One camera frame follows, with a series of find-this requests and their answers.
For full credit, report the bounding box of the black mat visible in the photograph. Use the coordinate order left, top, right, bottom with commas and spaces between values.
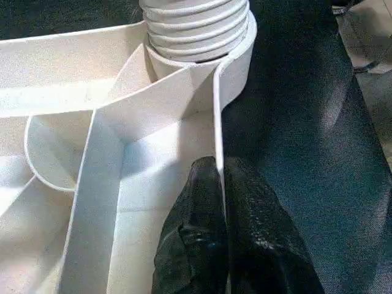
0, 0, 392, 294

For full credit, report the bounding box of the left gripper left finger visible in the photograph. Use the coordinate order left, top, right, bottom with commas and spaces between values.
151, 156, 230, 294

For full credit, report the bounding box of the white plastic table leg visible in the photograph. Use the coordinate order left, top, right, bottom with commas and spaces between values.
140, 0, 251, 62

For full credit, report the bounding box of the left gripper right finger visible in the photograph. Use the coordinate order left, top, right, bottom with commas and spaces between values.
223, 157, 326, 294

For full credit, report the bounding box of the white plastic table top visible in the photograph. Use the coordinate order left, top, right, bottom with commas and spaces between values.
0, 12, 257, 294

